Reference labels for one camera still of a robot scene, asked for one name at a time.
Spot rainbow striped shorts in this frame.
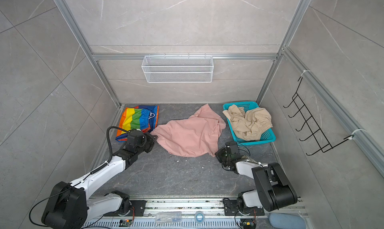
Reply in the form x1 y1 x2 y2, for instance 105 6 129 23
119 105 159 133

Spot pink shorts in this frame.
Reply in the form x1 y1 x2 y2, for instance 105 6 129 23
151 104 226 157

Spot teal plastic laundry basket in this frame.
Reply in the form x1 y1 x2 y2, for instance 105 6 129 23
223 101 276 146

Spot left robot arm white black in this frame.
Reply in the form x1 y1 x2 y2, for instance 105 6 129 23
30 126 158 229

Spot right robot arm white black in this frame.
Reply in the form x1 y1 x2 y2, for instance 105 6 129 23
215 141 298 216

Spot beige shorts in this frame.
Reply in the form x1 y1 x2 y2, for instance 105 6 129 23
223 105 273 141

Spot clear tape roll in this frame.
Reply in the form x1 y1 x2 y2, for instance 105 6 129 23
194 211 205 224

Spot small circuit board right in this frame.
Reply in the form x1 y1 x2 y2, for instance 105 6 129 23
239 219 257 229

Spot small circuit board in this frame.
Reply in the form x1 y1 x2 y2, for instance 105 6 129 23
119 219 134 227
239 219 257 229

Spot clear plastic bottle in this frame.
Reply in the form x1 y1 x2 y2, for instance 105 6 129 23
155 212 182 224

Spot small circuit board left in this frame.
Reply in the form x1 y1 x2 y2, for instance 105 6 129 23
119 219 134 227

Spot blue grey cloth bundle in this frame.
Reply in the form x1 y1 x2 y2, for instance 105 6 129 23
269 213 307 229

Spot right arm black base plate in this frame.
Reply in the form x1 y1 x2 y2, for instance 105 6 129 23
222 198 265 216

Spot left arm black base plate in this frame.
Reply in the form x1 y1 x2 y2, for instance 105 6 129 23
128 200 147 217

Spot white wire mesh wall basket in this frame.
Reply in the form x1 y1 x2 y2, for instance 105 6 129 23
142 55 214 83

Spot black wire hook rack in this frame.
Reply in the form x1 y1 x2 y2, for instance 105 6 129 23
283 77 366 157

